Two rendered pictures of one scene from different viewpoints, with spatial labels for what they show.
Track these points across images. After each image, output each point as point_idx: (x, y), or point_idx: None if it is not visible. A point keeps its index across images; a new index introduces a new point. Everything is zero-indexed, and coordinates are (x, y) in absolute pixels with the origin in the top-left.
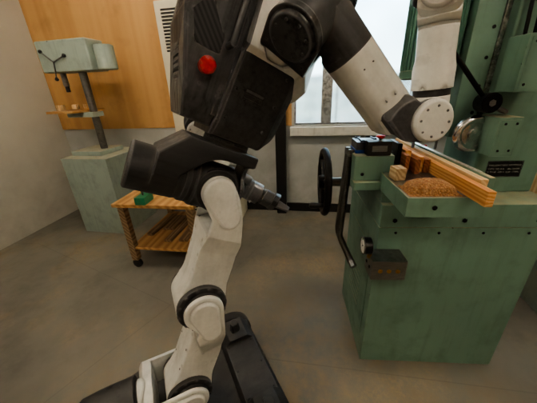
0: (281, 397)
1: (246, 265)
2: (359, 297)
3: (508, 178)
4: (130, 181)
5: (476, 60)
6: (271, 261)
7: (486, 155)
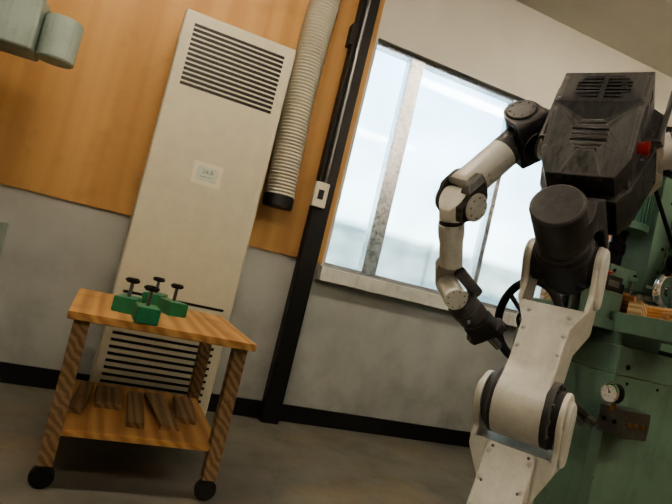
0: None
1: (285, 495)
2: (559, 499)
3: None
4: (580, 221)
5: (662, 226)
6: (324, 492)
7: None
